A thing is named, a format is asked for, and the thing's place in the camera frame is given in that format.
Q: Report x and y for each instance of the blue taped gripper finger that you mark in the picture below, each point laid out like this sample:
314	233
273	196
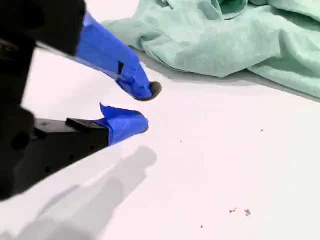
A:
125	122
107	52

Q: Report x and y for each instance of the pale green T-shirt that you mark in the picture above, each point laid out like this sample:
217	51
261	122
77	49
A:
225	37

